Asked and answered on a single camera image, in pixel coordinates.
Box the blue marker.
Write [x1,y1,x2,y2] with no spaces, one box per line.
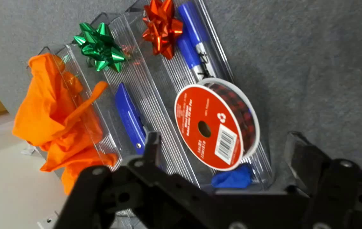
[178,2,216,79]
[176,32,207,82]

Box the blue utility knife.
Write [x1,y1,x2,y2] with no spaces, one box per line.
[115,83,148,156]

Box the red ribbon roll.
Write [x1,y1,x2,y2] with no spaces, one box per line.
[174,78,260,171]

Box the red gift bow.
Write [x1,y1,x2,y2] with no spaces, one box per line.
[142,0,184,60]

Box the orange tissue paper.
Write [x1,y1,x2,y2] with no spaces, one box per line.
[12,52,119,195]

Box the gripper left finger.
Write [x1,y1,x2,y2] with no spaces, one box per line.
[53,132,215,229]

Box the green gift bow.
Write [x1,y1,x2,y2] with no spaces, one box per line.
[73,22,126,73]

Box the clear plastic organizer tray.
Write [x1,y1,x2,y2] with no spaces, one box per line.
[26,0,275,195]

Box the blue balloon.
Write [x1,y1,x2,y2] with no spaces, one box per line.
[212,163,253,189]

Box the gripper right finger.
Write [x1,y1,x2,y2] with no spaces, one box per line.
[284,131,362,229]

